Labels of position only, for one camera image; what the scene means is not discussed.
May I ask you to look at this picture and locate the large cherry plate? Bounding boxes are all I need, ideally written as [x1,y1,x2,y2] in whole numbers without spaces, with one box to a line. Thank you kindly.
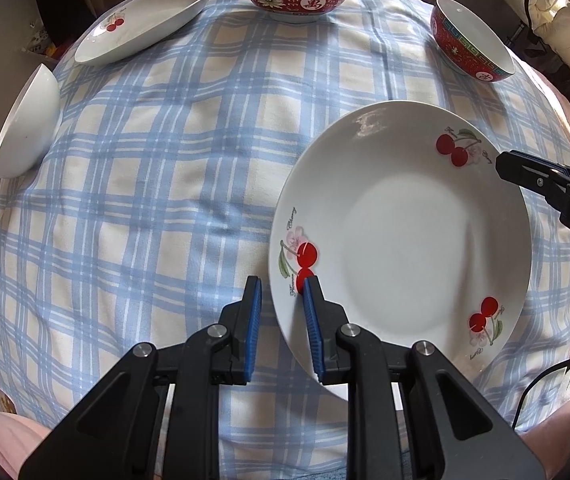
[269,101,532,379]

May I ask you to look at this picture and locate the plain white bowl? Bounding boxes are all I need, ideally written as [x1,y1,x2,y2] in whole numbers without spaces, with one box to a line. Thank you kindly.
[0,64,61,179]

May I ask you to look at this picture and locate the deep cherry plate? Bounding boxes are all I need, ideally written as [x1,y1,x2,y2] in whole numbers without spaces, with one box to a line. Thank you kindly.
[75,0,209,66]

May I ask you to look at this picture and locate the blue plaid tablecloth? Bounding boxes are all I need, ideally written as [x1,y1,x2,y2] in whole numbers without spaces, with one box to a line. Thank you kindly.
[0,0,570,480]

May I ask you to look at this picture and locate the black cable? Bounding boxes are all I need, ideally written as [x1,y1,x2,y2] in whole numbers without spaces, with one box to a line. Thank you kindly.
[511,351,570,430]

